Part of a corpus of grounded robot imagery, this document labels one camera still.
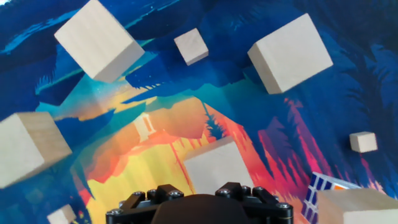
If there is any Rubik's cube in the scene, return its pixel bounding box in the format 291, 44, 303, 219
300, 171, 361, 224

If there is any colourful forest print cloth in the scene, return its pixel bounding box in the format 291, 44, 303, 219
0, 0, 398, 224

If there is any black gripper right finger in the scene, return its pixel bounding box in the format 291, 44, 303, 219
215, 182, 294, 224

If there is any small wooden cube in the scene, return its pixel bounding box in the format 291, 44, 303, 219
46, 203, 77, 224
174, 27, 210, 67
349, 131, 379, 154

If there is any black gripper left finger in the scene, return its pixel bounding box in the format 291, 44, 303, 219
105, 184, 185, 224

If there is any large wooden cube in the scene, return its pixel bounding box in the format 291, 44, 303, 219
247, 12, 334, 95
0, 111, 73, 190
182, 136, 255, 195
53, 0, 146, 84
317, 187, 398, 224

